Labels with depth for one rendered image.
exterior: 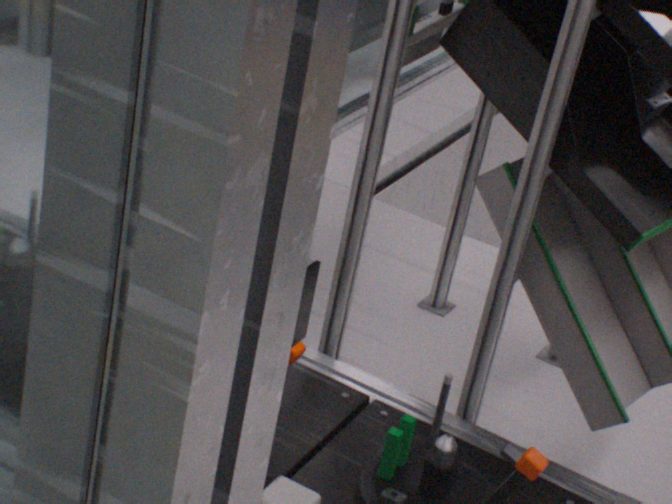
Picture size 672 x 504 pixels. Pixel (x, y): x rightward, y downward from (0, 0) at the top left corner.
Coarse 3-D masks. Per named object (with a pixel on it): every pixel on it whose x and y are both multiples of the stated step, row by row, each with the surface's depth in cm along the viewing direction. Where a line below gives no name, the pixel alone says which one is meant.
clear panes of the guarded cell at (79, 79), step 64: (0, 0) 15; (64, 0) 15; (128, 0) 17; (0, 64) 15; (64, 64) 16; (128, 64) 17; (0, 128) 15; (64, 128) 16; (128, 128) 18; (0, 192) 16; (64, 192) 17; (128, 192) 18; (0, 256) 16; (64, 256) 17; (0, 320) 17; (64, 320) 18; (0, 384) 17; (64, 384) 19; (0, 448) 18; (64, 448) 19
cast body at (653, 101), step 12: (636, 60) 145; (636, 72) 146; (648, 72) 145; (636, 84) 146; (648, 84) 145; (660, 84) 145; (636, 96) 146; (648, 96) 146; (660, 96) 148; (648, 108) 146; (660, 108) 147; (648, 120) 148
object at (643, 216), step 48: (480, 0) 133; (528, 0) 144; (480, 48) 134; (528, 48) 131; (528, 96) 132; (576, 96) 143; (624, 96) 140; (576, 144) 137; (624, 144) 142; (576, 192) 132; (624, 192) 136; (624, 240) 130
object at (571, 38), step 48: (576, 0) 123; (384, 48) 134; (576, 48) 125; (384, 96) 136; (480, 96) 167; (384, 144) 140; (480, 144) 169; (528, 144) 130; (528, 192) 132; (336, 288) 147; (432, 288) 179; (336, 336) 149; (480, 336) 140; (480, 384) 142
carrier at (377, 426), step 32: (448, 384) 127; (384, 416) 137; (352, 448) 132; (384, 448) 124; (416, 448) 130; (448, 448) 122; (288, 480) 122; (320, 480) 126; (352, 480) 127; (384, 480) 125; (416, 480) 126; (448, 480) 123; (480, 480) 128; (544, 480) 133
